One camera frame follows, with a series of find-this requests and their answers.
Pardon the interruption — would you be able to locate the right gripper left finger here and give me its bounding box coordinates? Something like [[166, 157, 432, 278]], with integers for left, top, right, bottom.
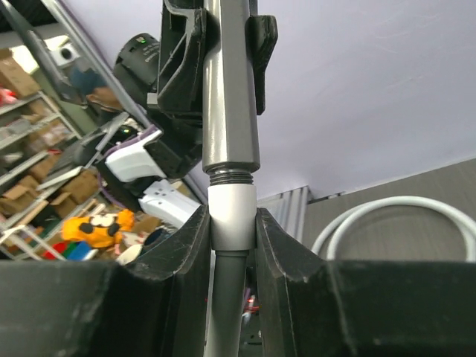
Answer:
[[1, 207, 210, 356]]

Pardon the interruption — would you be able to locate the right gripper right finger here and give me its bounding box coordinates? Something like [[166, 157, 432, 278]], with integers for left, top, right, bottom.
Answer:
[[256, 209, 475, 356]]

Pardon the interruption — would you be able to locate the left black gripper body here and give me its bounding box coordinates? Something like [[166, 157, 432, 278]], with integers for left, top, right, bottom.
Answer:
[[147, 0, 209, 157]]

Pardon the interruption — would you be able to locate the white shower hose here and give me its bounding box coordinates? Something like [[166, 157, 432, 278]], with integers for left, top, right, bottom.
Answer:
[[202, 184, 476, 357]]

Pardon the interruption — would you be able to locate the grey shower head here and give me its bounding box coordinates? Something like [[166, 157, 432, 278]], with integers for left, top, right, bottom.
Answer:
[[202, 0, 260, 185]]

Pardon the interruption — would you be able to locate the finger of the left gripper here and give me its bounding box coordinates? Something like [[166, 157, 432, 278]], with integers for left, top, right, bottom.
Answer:
[[155, 0, 222, 116], [245, 0, 278, 115]]

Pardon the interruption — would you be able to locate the storage shelf with boxes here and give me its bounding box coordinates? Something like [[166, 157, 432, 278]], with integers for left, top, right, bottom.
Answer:
[[1, 48, 106, 260]]

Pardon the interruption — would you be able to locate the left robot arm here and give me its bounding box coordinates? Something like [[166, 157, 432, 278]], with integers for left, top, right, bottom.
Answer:
[[98, 1, 278, 228]]

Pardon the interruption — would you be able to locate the orange plush toy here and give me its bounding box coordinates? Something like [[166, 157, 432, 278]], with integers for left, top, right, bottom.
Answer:
[[61, 209, 135, 254]]

